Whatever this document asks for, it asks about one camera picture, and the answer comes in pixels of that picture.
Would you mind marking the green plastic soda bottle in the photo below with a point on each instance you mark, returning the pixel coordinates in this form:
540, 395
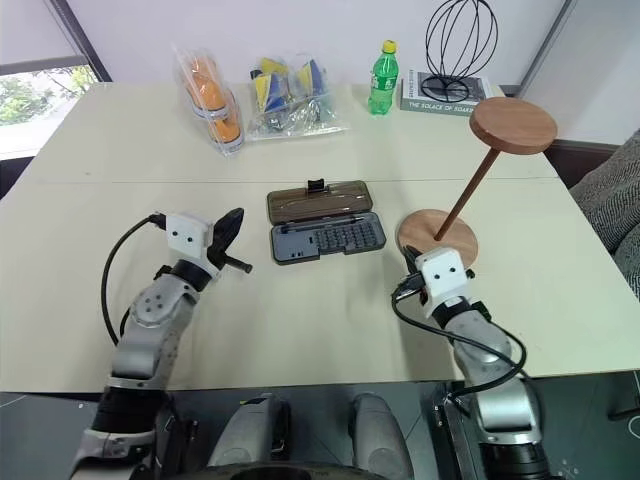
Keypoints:
384, 85

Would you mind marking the clear bag with orange items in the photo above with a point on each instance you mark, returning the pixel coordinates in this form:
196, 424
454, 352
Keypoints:
215, 100

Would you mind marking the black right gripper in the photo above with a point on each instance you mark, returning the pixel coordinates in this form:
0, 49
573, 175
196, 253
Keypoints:
416, 276

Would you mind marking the grey hardcover book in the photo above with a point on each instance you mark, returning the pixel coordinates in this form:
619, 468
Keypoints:
450, 102

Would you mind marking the dark brown side furniture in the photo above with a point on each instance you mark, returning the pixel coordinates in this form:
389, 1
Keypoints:
585, 160

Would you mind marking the grey woven sofa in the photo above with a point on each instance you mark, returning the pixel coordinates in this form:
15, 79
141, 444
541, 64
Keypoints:
610, 200

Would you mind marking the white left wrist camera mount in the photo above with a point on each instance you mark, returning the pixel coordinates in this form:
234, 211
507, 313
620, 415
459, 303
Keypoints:
186, 235

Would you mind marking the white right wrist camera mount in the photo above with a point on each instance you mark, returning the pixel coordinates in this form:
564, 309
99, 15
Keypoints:
442, 277

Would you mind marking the dark rounded robot leg shape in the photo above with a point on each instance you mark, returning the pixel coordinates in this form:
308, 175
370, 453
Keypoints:
250, 430
380, 435

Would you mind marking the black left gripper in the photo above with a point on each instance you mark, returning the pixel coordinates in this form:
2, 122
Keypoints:
219, 257

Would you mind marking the window with grey frame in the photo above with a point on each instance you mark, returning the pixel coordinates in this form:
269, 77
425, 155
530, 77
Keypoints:
35, 90

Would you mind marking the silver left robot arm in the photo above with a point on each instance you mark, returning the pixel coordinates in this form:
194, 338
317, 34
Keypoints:
150, 320

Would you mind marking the wooden round stand with rod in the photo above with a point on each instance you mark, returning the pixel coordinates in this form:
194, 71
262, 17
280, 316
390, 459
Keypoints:
515, 125

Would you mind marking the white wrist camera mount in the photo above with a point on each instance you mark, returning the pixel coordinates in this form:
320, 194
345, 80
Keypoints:
442, 277
186, 235

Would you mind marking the clear bag with blue-yellow items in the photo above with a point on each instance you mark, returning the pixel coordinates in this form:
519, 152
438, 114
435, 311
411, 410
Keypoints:
295, 100

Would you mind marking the grey precision screwdriver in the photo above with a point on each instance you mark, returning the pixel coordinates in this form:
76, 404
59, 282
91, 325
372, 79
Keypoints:
320, 224

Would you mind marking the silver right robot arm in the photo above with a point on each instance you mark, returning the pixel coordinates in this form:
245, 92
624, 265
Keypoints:
495, 380

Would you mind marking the screwdriver bit case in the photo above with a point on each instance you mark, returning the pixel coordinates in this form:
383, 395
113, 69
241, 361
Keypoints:
325, 220

